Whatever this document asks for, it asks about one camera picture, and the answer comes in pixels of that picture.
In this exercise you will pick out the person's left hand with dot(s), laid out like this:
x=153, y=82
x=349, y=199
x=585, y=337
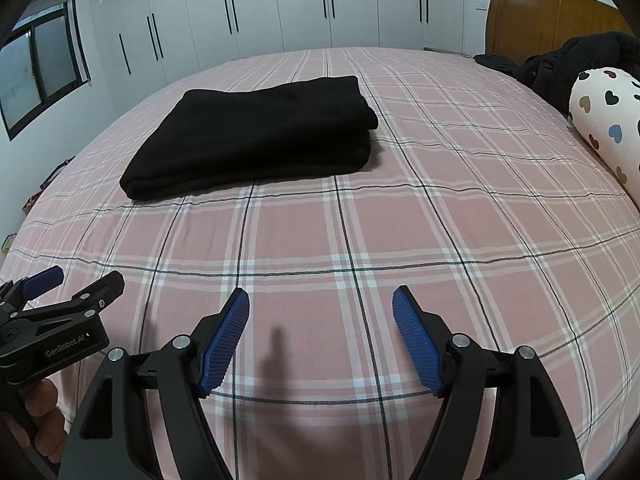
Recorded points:
x=47, y=405

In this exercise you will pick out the white heart print pillow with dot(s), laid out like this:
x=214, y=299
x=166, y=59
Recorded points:
x=605, y=120

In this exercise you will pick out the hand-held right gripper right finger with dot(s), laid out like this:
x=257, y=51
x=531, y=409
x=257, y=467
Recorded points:
x=417, y=340

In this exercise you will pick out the wooden headboard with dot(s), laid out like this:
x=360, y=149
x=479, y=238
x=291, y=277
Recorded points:
x=530, y=20

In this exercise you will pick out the black jacket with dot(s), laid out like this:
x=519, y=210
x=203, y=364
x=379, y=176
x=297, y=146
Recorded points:
x=570, y=67

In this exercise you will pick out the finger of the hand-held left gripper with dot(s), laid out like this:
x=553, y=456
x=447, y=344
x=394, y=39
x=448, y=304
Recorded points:
x=44, y=279
x=100, y=290

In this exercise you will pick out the white wardrobe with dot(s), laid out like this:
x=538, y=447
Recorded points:
x=280, y=10

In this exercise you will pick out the black pants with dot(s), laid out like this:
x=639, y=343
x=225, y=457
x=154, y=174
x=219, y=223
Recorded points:
x=250, y=135

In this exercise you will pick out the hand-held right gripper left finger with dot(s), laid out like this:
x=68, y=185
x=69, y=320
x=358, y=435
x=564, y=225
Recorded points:
x=225, y=345

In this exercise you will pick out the dark framed window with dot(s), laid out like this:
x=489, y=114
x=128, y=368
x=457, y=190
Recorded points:
x=50, y=60

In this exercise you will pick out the pink plaid bed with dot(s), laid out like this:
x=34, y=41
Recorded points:
x=400, y=235

